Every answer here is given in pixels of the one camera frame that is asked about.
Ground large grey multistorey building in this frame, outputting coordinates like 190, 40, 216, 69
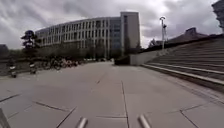
34, 11, 142, 61

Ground row of parked bicycles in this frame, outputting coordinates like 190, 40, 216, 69
6, 56, 83, 79

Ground street lamp pole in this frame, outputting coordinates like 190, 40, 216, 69
159, 15, 168, 51

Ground robot's own part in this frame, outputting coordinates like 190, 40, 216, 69
137, 114, 152, 128
76, 117, 89, 128

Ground wide concrete stairs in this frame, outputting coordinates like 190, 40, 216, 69
139, 37, 224, 93

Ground low dark building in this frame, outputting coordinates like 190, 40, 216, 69
166, 27, 210, 44

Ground dark tree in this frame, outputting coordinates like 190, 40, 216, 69
20, 29, 43, 61

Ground low concrete wall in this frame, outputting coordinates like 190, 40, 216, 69
129, 49, 159, 66

